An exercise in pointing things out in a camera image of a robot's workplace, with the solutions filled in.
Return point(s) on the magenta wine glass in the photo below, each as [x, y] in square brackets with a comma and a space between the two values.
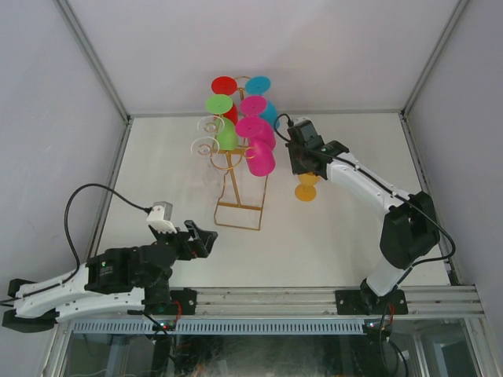
[257, 114]
[261, 143]

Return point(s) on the cyan plastic wine glass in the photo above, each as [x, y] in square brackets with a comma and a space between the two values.
[259, 86]

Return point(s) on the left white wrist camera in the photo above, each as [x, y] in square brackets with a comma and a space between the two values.
[159, 218]

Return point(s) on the clear wine glass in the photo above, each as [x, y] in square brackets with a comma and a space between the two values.
[205, 148]
[211, 124]

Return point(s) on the green led board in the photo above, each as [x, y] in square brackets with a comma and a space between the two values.
[167, 325]
[375, 332]

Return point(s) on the right green led board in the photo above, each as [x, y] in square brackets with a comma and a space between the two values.
[375, 332]

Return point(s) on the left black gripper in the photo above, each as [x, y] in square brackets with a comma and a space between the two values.
[182, 238]

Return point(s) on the right black base bracket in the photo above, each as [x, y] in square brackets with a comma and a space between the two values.
[353, 301]

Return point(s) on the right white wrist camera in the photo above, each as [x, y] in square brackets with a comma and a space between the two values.
[302, 132]

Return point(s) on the aluminium frame post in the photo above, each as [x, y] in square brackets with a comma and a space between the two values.
[434, 57]
[76, 28]

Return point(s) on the right aluminium frame post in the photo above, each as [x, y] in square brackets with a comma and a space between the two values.
[434, 57]

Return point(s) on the gold wire glass rack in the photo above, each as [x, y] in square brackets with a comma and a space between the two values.
[240, 204]

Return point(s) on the left green led board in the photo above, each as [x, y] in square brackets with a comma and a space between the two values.
[167, 325]

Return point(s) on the blue slotted cable duct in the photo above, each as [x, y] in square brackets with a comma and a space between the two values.
[143, 326]

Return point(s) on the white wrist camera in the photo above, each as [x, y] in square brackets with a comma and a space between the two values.
[159, 218]
[302, 132]

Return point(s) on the left black base bracket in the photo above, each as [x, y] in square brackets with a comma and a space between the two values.
[180, 302]

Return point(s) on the orange plastic wine glass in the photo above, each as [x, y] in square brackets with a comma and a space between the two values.
[305, 191]

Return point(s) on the left aluminium frame post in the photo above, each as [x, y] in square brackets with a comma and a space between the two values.
[76, 28]

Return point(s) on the black base bracket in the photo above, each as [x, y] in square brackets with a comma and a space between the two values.
[180, 302]
[353, 301]

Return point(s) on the rear clear wine glass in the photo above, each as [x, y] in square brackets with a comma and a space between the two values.
[211, 124]

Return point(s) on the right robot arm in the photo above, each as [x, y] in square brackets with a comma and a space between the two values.
[409, 227]

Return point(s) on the green plastic wine glass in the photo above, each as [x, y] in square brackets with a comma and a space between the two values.
[221, 106]

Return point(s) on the red plastic wine glass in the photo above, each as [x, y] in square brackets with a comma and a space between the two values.
[228, 86]

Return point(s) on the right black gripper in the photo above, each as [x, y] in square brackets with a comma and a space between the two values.
[297, 169]

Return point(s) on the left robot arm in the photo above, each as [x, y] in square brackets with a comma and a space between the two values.
[134, 280]

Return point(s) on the aluminium front rail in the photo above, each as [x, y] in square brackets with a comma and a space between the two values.
[422, 302]

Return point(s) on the front clear wine glass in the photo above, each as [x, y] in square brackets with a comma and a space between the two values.
[205, 148]

